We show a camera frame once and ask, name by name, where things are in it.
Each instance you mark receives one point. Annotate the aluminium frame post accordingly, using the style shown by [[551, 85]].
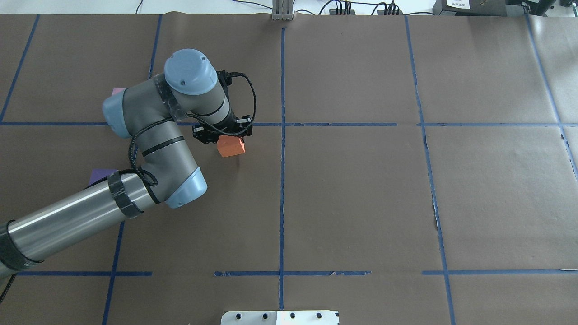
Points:
[[283, 10]]

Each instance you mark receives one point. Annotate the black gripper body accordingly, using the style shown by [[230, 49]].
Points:
[[231, 123]]

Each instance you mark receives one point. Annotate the black usb hub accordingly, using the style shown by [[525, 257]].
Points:
[[342, 12]]

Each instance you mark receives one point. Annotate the white pedestal base plate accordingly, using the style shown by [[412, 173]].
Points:
[[289, 317]]

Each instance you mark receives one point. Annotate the black box device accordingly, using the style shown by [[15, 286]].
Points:
[[469, 8]]

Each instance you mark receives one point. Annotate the purple foam cube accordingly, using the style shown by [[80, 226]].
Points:
[[98, 174]]

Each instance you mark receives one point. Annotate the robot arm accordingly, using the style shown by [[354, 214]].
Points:
[[162, 167]]

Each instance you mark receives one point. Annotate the brown paper table cover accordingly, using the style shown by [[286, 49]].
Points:
[[403, 170]]

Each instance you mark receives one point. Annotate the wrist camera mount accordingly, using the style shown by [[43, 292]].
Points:
[[225, 80]]

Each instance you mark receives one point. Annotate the orange foam cube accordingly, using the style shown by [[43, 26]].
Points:
[[229, 146]]

